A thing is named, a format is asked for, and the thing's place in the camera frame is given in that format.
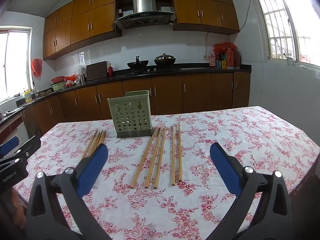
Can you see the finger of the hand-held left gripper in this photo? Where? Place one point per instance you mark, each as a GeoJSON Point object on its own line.
{"type": "Point", "coordinates": [8, 145]}
{"type": "Point", "coordinates": [31, 145]}

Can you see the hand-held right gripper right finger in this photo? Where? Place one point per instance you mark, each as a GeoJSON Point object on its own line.
{"type": "Point", "coordinates": [225, 170]}

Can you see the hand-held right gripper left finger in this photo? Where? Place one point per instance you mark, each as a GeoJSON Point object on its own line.
{"type": "Point", "coordinates": [93, 170]}

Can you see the wooden chopstick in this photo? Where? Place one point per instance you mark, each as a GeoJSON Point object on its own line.
{"type": "Point", "coordinates": [179, 152]}
{"type": "Point", "coordinates": [145, 158]}
{"type": "Point", "coordinates": [98, 142]}
{"type": "Point", "coordinates": [94, 143]}
{"type": "Point", "coordinates": [173, 155]}
{"type": "Point", "coordinates": [102, 138]}
{"type": "Point", "coordinates": [153, 158]}
{"type": "Point", "coordinates": [160, 158]}
{"type": "Point", "coordinates": [90, 144]}

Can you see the green perforated utensil holder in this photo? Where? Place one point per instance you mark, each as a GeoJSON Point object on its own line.
{"type": "Point", "coordinates": [130, 115]}

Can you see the person's left hand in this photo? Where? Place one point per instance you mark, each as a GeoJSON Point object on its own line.
{"type": "Point", "coordinates": [19, 210]}

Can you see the red floral tablecloth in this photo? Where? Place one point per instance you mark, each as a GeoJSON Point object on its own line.
{"type": "Point", "coordinates": [250, 140]}

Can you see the yellow detergent bottle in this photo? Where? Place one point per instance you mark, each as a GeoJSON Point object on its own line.
{"type": "Point", "coordinates": [28, 96]}

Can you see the sink faucet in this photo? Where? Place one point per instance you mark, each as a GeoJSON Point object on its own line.
{"type": "Point", "coordinates": [34, 87]}

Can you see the green basin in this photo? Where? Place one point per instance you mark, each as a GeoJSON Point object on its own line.
{"type": "Point", "coordinates": [58, 87]}

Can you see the red basin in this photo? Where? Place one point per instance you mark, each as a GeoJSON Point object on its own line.
{"type": "Point", "coordinates": [58, 79]}

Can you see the crumpled red bags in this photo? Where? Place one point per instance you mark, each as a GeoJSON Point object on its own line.
{"type": "Point", "coordinates": [70, 80]}

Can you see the red plastic bag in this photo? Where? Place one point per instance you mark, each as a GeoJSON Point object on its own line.
{"type": "Point", "coordinates": [37, 67]}

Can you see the steel cup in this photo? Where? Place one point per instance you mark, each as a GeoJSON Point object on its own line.
{"type": "Point", "coordinates": [82, 79]}

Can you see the brown base cabinets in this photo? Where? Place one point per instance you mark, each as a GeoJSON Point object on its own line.
{"type": "Point", "coordinates": [195, 90]}

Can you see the dark cutting board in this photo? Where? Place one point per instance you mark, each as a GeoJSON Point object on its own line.
{"type": "Point", "coordinates": [97, 70]}

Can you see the red glass bottle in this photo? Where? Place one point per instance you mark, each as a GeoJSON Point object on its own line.
{"type": "Point", "coordinates": [110, 70]}

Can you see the black kitchen countertop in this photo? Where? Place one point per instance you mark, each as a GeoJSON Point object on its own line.
{"type": "Point", "coordinates": [200, 70]}

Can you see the yellow box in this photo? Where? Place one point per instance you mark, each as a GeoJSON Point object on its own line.
{"type": "Point", "coordinates": [224, 64]}

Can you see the small red label bottle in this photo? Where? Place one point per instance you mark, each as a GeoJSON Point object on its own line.
{"type": "Point", "coordinates": [212, 61]}

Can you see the red thermos bottle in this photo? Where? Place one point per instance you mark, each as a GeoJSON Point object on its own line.
{"type": "Point", "coordinates": [230, 58]}

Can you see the dark red oil jug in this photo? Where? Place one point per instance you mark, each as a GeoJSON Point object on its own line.
{"type": "Point", "coordinates": [237, 58]}

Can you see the gas stove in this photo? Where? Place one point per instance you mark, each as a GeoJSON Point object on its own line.
{"type": "Point", "coordinates": [152, 70]}

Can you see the wok with glass lid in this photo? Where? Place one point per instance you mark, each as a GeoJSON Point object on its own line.
{"type": "Point", "coordinates": [164, 59]}

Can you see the barred window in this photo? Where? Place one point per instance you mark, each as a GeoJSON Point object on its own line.
{"type": "Point", "coordinates": [287, 20]}

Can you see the steel range hood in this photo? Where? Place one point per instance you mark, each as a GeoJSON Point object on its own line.
{"type": "Point", "coordinates": [145, 7]}

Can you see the window with white frame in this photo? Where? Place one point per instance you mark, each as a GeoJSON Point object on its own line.
{"type": "Point", "coordinates": [15, 65]}

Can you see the brown wall cabinet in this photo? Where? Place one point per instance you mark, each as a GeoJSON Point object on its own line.
{"type": "Point", "coordinates": [205, 10]}
{"type": "Point", "coordinates": [80, 22]}

